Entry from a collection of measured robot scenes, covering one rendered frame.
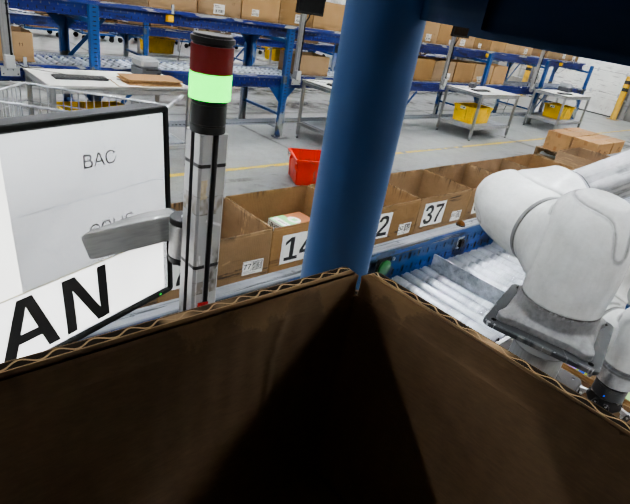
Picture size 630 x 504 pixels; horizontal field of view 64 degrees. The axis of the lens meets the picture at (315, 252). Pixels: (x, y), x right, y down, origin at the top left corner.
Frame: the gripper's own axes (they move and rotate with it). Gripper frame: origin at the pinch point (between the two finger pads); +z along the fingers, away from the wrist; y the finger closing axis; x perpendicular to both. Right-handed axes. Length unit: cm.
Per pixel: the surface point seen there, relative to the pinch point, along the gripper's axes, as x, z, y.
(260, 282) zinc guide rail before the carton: 38, -10, 93
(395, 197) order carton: -47, -22, 108
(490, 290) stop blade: -54, 0, 57
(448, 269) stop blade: -55, 1, 77
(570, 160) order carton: -242, -22, 105
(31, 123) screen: 113, -76, 48
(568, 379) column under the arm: 23.9, -28.8, 5.3
